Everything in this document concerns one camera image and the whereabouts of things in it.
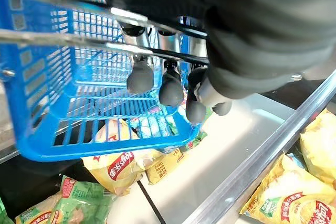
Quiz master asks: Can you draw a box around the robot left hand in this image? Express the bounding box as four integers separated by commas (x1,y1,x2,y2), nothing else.
88,0,336,124

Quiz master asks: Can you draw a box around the white shelf board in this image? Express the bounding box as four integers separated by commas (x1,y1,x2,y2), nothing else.
106,92,300,224

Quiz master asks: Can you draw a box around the yellow chips bag red label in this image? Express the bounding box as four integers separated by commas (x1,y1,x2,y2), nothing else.
80,119,165,196
15,191,63,224

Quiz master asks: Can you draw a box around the green snack bag red label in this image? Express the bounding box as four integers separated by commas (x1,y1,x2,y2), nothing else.
49,175,118,224
181,129,208,153

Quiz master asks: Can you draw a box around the black shelf divider strip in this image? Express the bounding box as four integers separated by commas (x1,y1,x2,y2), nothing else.
136,180,166,224

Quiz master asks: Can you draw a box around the blue plastic shopping basket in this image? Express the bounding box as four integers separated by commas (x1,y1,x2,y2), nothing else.
0,0,202,163

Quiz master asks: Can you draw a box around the small yellow snack bag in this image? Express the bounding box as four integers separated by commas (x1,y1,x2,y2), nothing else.
145,147,186,185

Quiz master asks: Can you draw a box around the yellow chips bag green label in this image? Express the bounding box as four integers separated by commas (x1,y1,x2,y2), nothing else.
239,152,336,224

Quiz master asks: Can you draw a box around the pale blue snack bag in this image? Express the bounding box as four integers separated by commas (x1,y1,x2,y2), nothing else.
132,105,181,138

